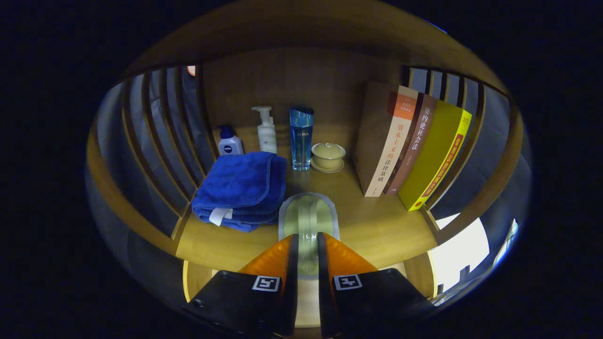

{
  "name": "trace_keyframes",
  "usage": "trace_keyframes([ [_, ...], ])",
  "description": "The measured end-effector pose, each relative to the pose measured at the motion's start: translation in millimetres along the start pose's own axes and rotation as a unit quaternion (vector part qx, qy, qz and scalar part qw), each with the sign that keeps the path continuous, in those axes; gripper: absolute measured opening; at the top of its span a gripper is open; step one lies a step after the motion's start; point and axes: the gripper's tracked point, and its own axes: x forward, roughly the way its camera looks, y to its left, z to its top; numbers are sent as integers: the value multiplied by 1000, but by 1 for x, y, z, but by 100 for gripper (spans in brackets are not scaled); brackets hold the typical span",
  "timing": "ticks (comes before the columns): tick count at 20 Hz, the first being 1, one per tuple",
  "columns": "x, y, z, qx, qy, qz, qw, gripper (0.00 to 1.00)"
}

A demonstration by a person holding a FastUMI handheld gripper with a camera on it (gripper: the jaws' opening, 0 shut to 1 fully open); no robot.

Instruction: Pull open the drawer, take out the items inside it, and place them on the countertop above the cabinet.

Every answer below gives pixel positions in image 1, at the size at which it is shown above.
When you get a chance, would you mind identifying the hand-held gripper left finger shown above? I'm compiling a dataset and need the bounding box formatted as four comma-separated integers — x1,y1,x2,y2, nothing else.
183,234,300,337

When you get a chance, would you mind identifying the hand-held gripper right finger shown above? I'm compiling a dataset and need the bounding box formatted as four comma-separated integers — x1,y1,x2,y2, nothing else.
317,232,436,339

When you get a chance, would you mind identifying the wooden drawer with black knob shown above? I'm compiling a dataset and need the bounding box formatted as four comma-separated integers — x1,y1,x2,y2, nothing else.
183,252,436,329

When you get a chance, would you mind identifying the green handled scrub brush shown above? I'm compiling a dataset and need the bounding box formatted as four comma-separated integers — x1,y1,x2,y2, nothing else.
278,192,341,278

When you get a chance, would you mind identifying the wooden countertop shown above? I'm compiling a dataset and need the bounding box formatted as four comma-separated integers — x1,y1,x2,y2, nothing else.
177,125,439,272

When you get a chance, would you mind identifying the wooden cabinet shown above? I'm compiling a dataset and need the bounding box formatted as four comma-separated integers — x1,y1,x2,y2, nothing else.
85,0,533,330

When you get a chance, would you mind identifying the blue folded towel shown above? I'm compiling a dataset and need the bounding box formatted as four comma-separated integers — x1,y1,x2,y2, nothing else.
191,151,288,233

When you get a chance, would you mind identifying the yellow lidded tea cup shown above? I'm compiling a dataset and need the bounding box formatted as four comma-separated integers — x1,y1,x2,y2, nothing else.
310,143,346,173

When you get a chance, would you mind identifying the blue glass bottle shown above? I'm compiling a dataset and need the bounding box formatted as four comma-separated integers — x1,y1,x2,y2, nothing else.
289,107,314,171

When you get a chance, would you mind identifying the white pump bottle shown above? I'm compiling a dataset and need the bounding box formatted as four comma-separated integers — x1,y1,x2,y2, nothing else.
251,105,277,154

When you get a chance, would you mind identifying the small blue-capped lotion bottle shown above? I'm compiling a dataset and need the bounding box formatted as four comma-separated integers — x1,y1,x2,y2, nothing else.
217,124,244,156

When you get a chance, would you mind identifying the beige book with orange band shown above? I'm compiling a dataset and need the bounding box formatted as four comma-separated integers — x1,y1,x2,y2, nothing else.
353,81,419,197

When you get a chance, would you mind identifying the brown book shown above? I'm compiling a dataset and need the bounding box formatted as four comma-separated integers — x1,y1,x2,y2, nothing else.
383,93,438,195

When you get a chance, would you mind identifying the yellow book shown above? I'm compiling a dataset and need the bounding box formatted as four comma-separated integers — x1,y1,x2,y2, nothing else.
398,100,473,211

